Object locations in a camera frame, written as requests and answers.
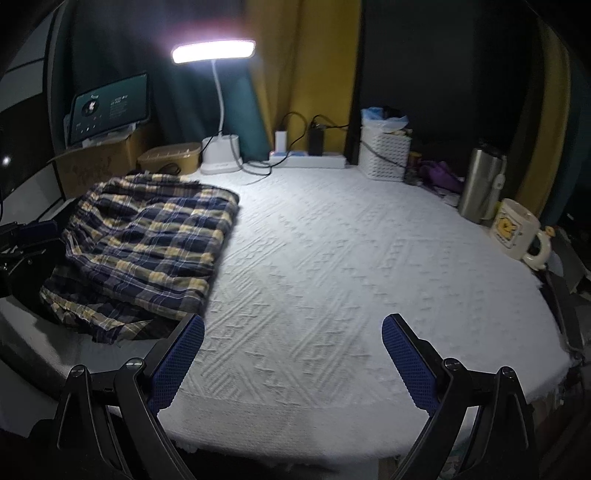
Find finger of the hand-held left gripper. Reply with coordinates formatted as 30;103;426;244
0;247;61;278
0;220;61;245

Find tan lidded container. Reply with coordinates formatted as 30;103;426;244
137;142;202;176

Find white plastic basket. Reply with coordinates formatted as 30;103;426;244
360;124;411;181

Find tablet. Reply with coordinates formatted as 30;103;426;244
67;71;149;147

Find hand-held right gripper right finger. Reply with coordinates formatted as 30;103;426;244
382;314;539;480

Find plaid pants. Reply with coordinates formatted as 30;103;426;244
39;173;241;344

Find purple cloth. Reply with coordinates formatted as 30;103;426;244
418;159;462;193

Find cardboard box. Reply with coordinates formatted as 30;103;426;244
48;129;153;197

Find blue plastic bag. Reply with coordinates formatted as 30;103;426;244
361;107;409;132

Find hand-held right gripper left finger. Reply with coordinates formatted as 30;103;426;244
55;314;206;480

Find white power strip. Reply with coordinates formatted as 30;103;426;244
269;150;347;169

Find grey flat panel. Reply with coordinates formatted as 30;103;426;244
549;231;591;296

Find yellow curtain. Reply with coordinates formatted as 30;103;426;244
512;28;573;217
245;0;363;162

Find steel tumbler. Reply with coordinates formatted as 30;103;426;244
458;145;508;224

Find black cable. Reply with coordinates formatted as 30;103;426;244
311;115;411;162
242;112;308;178

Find black vertical post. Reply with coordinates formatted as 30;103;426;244
345;69;362;166

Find white bear mug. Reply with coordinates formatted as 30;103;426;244
489;198;552;271

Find white desk lamp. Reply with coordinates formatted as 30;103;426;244
171;39;257;175

